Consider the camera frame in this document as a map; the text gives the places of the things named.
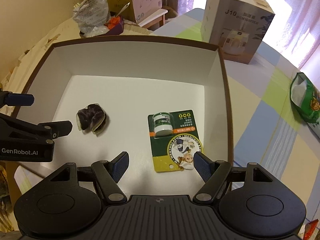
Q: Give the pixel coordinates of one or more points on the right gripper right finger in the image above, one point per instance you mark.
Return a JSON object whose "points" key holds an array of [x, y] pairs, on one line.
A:
{"points": [[213, 173]]}

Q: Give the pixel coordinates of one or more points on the humidifier product box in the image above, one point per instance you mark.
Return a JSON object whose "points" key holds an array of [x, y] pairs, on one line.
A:
{"points": [[236, 26]]}

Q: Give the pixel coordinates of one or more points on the white wooden rack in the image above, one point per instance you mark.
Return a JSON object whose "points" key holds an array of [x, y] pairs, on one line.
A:
{"points": [[156, 17]]}

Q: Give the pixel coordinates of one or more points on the checkered tablecloth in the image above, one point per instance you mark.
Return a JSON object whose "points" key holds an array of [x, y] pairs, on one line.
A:
{"points": [[268, 130]]}

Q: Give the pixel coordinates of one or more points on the red sachet packet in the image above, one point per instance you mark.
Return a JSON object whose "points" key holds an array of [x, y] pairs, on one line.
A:
{"points": [[311, 230]]}

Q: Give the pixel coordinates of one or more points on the green Mentholatum blister card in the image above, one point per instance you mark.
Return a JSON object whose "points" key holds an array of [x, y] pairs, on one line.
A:
{"points": [[174, 140]]}

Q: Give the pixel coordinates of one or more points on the dark velvet scrunchie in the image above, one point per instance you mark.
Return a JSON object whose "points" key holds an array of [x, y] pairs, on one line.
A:
{"points": [[92, 119]]}

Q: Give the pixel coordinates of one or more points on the clear plastic bag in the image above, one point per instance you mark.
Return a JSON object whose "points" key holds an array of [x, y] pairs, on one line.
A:
{"points": [[91, 17]]}

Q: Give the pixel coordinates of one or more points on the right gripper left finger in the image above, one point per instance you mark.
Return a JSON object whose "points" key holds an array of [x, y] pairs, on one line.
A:
{"points": [[107, 175]]}

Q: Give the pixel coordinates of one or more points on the green snack bag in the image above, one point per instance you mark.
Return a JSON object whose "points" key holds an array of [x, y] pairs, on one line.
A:
{"points": [[305, 98]]}

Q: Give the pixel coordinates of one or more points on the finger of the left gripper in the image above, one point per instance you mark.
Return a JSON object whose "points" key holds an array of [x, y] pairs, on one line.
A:
{"points": [[57, 128], [8, 98]]}

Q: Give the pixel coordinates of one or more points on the pink curtain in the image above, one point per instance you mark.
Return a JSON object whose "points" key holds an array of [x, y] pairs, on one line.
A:
{"points": [[294, 32]]}

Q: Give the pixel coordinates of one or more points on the brown white storage box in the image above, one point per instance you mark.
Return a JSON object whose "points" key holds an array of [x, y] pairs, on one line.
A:
{"points": [[130, 77]]}

